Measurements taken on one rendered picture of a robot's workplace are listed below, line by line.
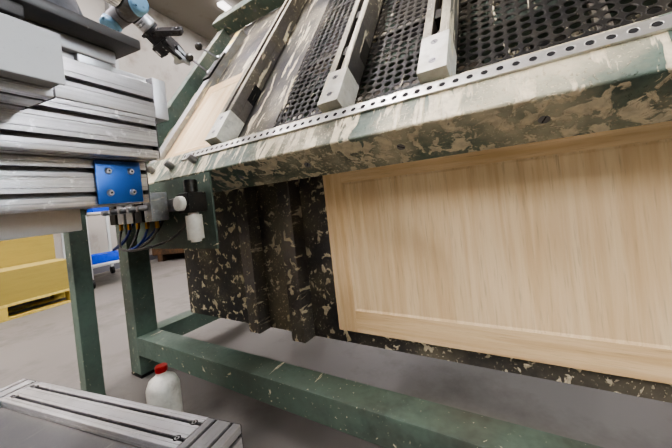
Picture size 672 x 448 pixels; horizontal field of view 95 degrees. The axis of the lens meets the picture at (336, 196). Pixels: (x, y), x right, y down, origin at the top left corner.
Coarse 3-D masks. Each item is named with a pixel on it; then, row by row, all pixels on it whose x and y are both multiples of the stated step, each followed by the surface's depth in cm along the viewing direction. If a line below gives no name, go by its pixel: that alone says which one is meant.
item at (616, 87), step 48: (624, 48) 46; (432, 96) 62; (480, 96) 55; (528, 96) 50; (576, 96) 48; (624, 96) 46; (288, 144) 80; (336, 144) 70; (384, 144) 67; (432, 144) 63; (480, 144) 60
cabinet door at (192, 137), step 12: (216, 84) 148; (228, 84) 139; (204, 96) 148; (216, 96) 140; (228, 96) 132; (204, 108) 139; (216, 108) 131; (192, 120) 138; (204, 120) 131; (192, 132) 130; (204, 132) 123; (180, 144) 130; (192, 144) 123; (204, 144) 116; (168, 156) 129
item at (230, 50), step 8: (240, 32) 172; (240, 40) 171; (232, 48) 166; (224, 56) 161; (232, 56) 165; (224, 64) 160; (216, 72) 156; (208, 80) 152; (216, 80) 155; (200, 88) 151; (208, 88) 151; (200, 96) 147; (192, 104) 144; (184, 112) 143; (192, 112) 143; (184, 120) 139; (176, 128) 136; (168, 136) 136; (176, 136) 135; (168, 144) 132; (160, 152) 130
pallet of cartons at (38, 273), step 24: (24, 240) 283; (48, 240) 299; (0, 264) 268; (24, 264) 279; (48, 264) 269; (0, 288) 242; (24, 288) 254; (48, 288) 268; (0, 312) 240; (24, 312) 255
